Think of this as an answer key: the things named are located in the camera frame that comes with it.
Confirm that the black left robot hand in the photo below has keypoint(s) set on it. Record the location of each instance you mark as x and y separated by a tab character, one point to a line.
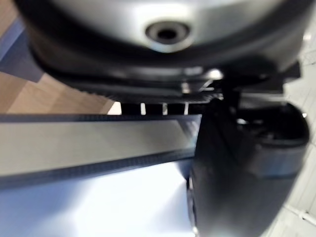
222	61

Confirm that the blue file box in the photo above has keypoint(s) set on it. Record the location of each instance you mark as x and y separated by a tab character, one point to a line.
93	192

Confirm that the dark blue flat folder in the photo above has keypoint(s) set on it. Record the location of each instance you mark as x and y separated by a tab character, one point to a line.
17	56

